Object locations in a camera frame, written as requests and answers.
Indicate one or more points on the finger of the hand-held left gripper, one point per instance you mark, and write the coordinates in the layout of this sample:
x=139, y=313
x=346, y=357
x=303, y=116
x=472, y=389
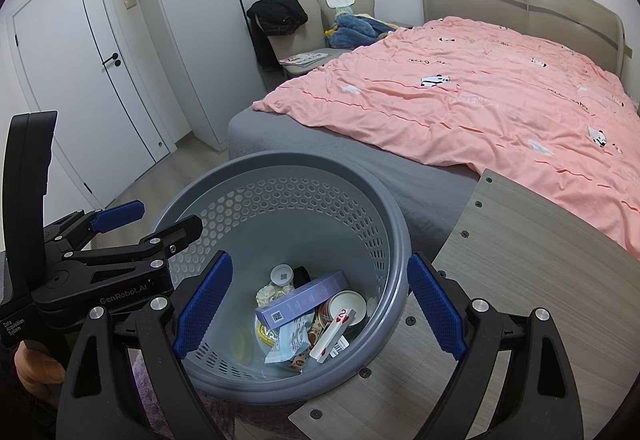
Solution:
x=180, y=230
x=120, y=211

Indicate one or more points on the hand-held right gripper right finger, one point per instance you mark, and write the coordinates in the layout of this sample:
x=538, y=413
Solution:
x=435, y=305

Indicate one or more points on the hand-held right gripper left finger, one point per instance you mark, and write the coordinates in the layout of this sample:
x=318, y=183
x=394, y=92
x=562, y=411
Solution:
x=205, y=305

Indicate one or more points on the white paper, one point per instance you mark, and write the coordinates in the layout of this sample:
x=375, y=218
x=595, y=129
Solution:
x=270, y=294

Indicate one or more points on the white round lid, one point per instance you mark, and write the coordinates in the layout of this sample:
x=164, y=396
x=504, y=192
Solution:
x=281, y=275

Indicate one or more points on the light blue wipe packet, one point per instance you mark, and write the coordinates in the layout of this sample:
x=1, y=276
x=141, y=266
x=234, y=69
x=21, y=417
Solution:
x=287, y=340

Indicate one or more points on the red printed paper cup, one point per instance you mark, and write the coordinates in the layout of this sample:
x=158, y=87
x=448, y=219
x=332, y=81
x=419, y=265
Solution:
x=345, y=302

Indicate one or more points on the light purple carton box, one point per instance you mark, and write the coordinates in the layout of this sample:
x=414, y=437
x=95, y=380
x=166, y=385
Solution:
x=305, y=297

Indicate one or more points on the white playing card box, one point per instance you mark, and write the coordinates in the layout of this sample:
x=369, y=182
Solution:
x=332, y=337

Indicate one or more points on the grey perforated plastic basket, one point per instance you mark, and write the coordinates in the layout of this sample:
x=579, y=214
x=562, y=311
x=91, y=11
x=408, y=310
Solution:
x=300, y=200

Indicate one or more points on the person's left hand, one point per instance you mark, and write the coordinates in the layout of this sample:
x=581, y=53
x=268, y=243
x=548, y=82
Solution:
x=37, y=365

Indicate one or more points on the purple rug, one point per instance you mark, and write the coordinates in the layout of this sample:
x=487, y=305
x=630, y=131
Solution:
x=150, y=385

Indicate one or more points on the white door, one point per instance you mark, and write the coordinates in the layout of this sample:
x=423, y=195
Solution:
x=75, y=69

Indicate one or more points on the white wardrobe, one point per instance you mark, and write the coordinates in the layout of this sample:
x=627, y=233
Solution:
x=200, y=19

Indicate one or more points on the magazine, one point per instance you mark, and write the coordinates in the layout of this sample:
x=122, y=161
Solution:
x=302, y=58

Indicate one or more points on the pink printed duvet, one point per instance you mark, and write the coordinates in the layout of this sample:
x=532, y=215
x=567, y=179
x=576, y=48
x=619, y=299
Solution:
x=475, y=94

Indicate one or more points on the black clothes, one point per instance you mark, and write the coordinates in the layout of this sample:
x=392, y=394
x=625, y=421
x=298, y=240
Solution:
x=277, y=12

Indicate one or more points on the blue plush blanket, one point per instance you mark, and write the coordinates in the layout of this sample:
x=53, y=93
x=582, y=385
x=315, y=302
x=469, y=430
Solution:
x=355, y=32

